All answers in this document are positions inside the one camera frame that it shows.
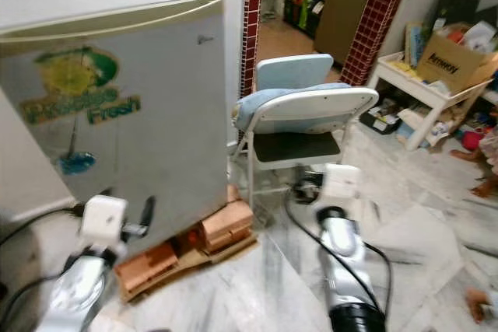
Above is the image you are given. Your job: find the grey fridge door with sticker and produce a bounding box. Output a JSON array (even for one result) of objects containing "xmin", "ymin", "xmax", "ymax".
[{"xmin": 0, "ymin": 0, "xmax": 244, "ymax": 253}]

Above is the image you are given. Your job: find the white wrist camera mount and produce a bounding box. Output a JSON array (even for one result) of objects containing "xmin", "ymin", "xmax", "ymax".
[
  {"xmin": 82, "ymin": 194, "xmax": 129, "ymax": 255},
  {"xmin": 323, "ymin": 164, "xmax": 363, "ymax": 204}
]

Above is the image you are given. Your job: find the white metal folding chair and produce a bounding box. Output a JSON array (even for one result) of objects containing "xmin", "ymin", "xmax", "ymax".
[{"xmin": 230, "ymin": 54, "xmax": 381, "ymax": 210}]

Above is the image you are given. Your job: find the blue book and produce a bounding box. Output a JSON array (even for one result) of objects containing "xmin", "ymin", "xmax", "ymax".
[{"xmin": 405, "ymin": 23, "xmax": 433, "ymax": 68}]

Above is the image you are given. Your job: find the person's leg in patterned cloth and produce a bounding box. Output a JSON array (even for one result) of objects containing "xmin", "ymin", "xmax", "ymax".
[{"xmin": 479, "ymin": 107, "xmax": 498, "ymax": 181}]

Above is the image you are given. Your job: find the flat black box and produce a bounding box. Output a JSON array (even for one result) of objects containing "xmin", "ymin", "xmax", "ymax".
[{"xmin": 359, "ymin": 107, "xmax": 402, "ymax": 135}]

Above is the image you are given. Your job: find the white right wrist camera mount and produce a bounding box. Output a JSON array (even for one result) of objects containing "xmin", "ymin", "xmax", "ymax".
[{"xmin": 323, "ymin": 164, "xmax": 363, "ymax": 204}]

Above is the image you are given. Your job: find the red clay brick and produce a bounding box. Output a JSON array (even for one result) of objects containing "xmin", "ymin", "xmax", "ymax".
[
  {"xmin": 198, "ymin": 198, "xmax": 254, "ymax": 232},
  {"xmin": 114, "ymin": 240, "xmax": 181, "ymax": 302},
  {"xmin": 201, "ymin": 227, "xmax": 256, "ymax": 255}
]

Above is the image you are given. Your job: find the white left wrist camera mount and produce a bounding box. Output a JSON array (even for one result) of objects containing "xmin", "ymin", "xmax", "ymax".
[{"xmin": 82, "ymin": 194, "xmax": 129, "ymax": 255}]

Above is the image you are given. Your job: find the brown wooden door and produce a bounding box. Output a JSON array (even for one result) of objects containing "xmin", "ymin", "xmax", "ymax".
[{"xmin": 313, "ymin": 0, "xmax": 386, "ymax": 65}]

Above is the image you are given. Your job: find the red ball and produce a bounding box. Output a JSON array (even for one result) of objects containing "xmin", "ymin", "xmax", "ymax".
[{"xmin": 461, "ymin": 131, "xmax": 485, "ymax": 152}]

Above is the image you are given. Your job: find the brown printed cardboard box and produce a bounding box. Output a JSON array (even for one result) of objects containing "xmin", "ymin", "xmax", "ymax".
[{"xmin": 416, "ymin": 33, "xmax": 498, "ymax": 93}]

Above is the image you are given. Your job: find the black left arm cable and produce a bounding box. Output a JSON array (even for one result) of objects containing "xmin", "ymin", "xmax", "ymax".
[
  {"xmin": 0, "ymin": 204, "xmax": 82, "ymax": 247},
  {"xmin": 0, "ymin": 270, "xmax": 67, "ymax": 332}
]

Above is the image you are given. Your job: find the black bag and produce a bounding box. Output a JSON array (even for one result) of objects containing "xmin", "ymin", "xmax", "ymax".
[{"xmin": 432, "ymin": 0, "xmax": 482, "ymax": 37}]

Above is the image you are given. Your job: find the brown cardboard sheet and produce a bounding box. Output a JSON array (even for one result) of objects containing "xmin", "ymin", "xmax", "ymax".
[{"xmin": 121, "ymin": 235, "xmax": 259, "ymax": 303}]

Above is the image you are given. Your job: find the light blue cushion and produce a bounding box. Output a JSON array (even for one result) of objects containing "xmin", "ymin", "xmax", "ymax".
[{"xmin": 233, "ymin": 82, "xmax": 355, "ymax": 132}]

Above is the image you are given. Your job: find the person's bare foot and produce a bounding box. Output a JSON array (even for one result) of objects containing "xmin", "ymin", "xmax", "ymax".
[
  {"xmin": 470, "ymin": 178, "xmax": 498, "ymax": 198},
  {"xmin": 450, "ymin": 149, "xmax": 496, "ymax": 166},
  {"xmin": 465, "ymin": 289, "xmax": 498, "ymax": 325}
]

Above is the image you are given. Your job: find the white shelf table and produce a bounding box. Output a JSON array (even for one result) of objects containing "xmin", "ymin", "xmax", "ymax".
[{"xmin": 367, "ymin": 52, "xmax": 495, "ymax": 152}]

